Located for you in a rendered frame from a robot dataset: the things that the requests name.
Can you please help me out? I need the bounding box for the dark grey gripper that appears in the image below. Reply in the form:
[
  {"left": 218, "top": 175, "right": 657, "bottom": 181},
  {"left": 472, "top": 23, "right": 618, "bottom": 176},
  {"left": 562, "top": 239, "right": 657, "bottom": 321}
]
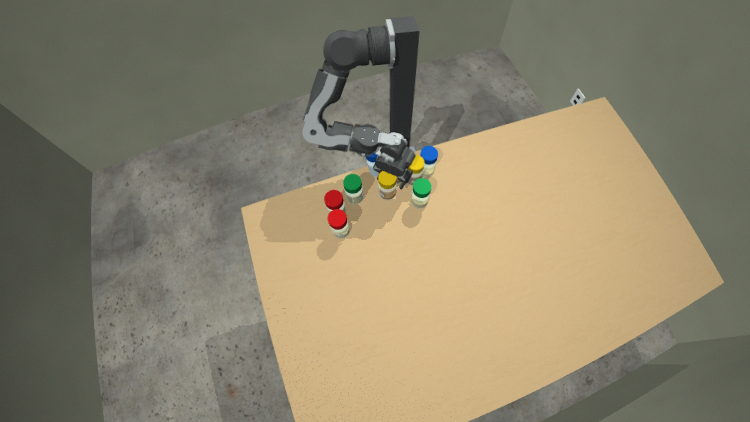
[{"left": 373, "top": 146, "right": 416, "bottom": 190}]

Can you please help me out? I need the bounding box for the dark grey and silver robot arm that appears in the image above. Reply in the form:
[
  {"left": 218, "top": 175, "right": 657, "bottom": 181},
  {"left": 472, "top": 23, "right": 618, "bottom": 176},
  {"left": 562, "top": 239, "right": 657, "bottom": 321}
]
[{"left": 302, "top": 19, "right": 407, "bottom": 162}]

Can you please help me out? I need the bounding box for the blue-capped bottle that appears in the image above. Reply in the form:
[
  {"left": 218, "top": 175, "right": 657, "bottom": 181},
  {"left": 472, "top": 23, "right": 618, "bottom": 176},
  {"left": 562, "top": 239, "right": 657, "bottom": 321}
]
[{"left": 420, "top": 146, "right": 438, "bottom": 177}]

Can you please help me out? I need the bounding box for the bottle with dark blue cap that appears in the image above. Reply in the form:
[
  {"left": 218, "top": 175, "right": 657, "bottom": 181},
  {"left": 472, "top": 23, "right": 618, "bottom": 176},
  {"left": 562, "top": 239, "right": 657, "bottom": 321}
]
[{"left": 366, "top": 153, "right": 379, "bottom": 178}]

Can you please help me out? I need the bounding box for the green-capped bottle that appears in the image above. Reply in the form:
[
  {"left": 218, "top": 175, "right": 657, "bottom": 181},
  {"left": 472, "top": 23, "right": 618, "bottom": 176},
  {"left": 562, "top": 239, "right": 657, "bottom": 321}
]
[
  {"left": 411, "top": 178, "right": 432, "bottom": 209},
  {"left": 343, "top": 174, "right": 364, "bottom": 205}
]

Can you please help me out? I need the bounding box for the yellow-capped bottle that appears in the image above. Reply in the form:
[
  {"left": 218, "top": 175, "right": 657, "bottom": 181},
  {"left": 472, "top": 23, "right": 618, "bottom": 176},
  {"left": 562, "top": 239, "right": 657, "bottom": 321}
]
[
  {"left": 378, "top": 171, "right": 397, "bottom": 201},
  {"left": 405, "top": 155, "right": 424, "bottom": 186}
]

